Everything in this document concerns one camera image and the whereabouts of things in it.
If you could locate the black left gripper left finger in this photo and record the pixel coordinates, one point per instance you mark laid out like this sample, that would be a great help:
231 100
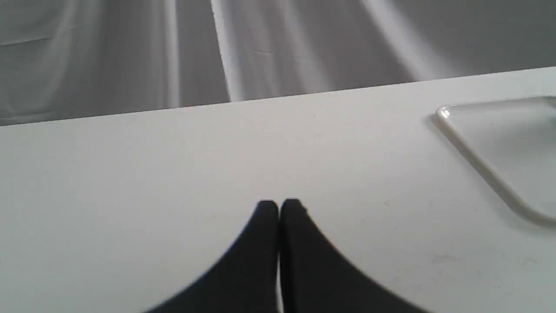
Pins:
244 279

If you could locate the white rectangular plastic tray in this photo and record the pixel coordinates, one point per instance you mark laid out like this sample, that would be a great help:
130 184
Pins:
512 144

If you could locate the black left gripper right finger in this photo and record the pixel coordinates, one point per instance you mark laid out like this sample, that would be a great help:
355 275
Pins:
316 278

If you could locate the grey draped backdrop cloth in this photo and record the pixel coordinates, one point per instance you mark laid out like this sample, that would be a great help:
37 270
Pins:
65 59

